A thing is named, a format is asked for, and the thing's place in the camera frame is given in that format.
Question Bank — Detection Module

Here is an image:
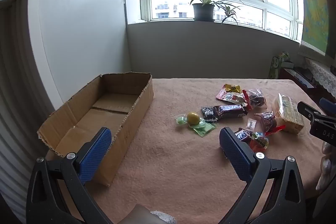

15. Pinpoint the wall map poster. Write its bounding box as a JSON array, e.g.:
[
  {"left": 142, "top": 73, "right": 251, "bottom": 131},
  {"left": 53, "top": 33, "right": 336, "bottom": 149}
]
[{"left": 293, "top": 0, "right": 336, "bottom": 56}]

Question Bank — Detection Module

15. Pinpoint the white lace cloth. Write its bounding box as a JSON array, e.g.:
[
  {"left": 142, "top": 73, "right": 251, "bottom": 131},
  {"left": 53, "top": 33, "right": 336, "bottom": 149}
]
[{"left": 304, "top": 57, "right": 336, "bottom": 98}]

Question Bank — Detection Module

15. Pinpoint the green carton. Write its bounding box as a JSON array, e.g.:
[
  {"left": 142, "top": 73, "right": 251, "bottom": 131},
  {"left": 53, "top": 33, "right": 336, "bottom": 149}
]
[{"left": 268, "top": 51, "right": 290, "bottom": 80}]

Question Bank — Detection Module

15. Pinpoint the potted green plant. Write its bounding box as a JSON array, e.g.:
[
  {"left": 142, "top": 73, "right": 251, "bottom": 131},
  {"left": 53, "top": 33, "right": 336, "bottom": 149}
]
[{"left": 188, "top": 0, "right": 244, "bottom": 25}]

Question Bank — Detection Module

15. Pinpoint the brown cardboard box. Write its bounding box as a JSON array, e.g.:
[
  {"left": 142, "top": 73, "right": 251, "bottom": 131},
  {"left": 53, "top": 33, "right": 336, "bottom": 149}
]
[{"left": 37, "top": 72, "right": 154, "bottom": 186}]

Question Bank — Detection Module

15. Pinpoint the colourful small candy packet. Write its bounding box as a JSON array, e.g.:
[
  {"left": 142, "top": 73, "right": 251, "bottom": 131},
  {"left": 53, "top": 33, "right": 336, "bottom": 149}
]
[{"left": 249, "top": 132, "right": 269, "bottom": 152}]

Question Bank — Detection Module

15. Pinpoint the small black snack packet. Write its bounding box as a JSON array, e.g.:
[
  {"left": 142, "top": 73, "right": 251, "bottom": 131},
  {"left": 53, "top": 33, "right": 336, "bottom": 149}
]
[{"left": 201, "top": 106, "right": 217, "bottom": 122}]

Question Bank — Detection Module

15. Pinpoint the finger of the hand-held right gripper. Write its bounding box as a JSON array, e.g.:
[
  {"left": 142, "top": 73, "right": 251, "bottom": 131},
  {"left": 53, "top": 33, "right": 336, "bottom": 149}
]
[
  {"left": 320, "top": 98, "right": 336, "bottom": 115},
  {"left": 297, "top": 101, "right": 323, "bottom": 123}
]

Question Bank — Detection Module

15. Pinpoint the dark wooden cabinet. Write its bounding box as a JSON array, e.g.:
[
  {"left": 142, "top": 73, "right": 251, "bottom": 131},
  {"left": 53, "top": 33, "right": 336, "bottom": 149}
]
[{"left": 280, "top": 67, "right": 323, "bottom": 98}]

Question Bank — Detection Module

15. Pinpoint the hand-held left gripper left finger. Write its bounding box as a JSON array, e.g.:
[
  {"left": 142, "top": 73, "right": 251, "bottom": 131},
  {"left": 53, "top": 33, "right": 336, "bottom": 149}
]
[{"left": 26, "top": 127, "right": 113, "bottom": 224}]

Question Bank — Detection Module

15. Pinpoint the large brown chocolate bar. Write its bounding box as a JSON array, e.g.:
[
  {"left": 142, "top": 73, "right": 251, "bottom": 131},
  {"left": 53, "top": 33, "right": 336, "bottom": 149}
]
[{"left": 213, "top": 105, "right": 248, "bottom": 120}]

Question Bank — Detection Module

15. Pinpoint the person's right hand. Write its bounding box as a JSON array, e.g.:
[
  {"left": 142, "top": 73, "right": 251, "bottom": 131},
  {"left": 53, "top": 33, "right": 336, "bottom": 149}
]
[{"left": 316, "top": 141, "right": 336, "bottom": 191}]

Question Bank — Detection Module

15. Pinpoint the green candy packet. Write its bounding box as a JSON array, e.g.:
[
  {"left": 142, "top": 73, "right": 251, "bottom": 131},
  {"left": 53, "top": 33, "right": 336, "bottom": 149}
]
[{"left": 193, "top": 122, "right": 217, "bottom": 137}]

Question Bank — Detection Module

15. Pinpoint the red white snack pouch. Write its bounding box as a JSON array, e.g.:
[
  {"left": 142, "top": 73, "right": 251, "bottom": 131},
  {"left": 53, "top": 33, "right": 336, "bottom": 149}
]
[{"left": 216, "top": 84, "right": 248, "bottom": 106}]

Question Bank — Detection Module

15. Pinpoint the white cabinet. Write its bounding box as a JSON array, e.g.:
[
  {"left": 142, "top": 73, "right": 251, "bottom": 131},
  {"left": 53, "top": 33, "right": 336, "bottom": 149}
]
[{"left": 28, "top": 0, "right": 132, "bottom": 114}]

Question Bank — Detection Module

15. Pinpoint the yellow ball candy green wrapper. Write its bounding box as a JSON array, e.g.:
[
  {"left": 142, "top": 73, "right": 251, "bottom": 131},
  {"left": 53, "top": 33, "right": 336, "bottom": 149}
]
[{"left": 175, "top": 112, "right": 206, "bottom": 128}]

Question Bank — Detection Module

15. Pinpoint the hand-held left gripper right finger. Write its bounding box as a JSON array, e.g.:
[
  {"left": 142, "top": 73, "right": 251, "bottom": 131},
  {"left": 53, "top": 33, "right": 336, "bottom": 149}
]
[{"left": 219, "top": 127, "right": 307, "bottom": 224}]

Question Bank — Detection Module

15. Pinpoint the white ribbed panel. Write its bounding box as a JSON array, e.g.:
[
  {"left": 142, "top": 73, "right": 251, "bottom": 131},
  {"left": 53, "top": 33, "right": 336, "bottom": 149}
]
[{"left": 0, "top": 74, "right": 50, "bottom": 224}]

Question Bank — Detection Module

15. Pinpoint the clear cracker packet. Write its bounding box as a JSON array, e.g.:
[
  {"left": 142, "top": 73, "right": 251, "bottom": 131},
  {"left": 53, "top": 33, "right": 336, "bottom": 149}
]
[{"left": 272, "top": 93, "right": 305, "bottom": 135}]

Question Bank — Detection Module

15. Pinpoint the clear red-edged dark fruit packet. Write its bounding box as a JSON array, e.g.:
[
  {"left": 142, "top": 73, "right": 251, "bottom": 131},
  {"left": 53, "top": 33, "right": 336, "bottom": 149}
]
[
  {"left": 254, "top": 111, "right": 286, "bottom": 135},
  {"left": 242, "top": 88, "right": 267, "bottom": 110}
]

